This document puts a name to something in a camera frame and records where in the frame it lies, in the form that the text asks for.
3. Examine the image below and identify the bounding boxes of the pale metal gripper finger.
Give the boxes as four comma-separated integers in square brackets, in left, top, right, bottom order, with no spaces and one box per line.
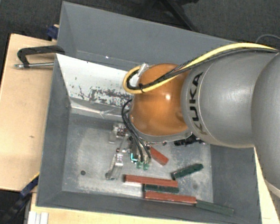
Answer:
[104,151,126,183]
[108,121,129,146]

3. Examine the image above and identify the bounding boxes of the red-brown flat block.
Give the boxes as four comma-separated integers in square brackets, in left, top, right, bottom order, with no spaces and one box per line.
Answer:
[147,146,171,167]
[122,171,180,193]
[142,188,198,209]

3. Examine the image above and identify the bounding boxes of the dark green flat block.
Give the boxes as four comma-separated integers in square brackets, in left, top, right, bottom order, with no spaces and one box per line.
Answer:
[194,199,236,217]
[170,159,205,185]
[142,181,181,198]

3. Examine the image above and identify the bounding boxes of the pale flat board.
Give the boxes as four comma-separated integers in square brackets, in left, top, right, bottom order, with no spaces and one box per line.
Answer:
[0,32,64,197]

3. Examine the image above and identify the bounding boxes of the grey metal bin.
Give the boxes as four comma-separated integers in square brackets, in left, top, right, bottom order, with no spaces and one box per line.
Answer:
[26,0,280,224]

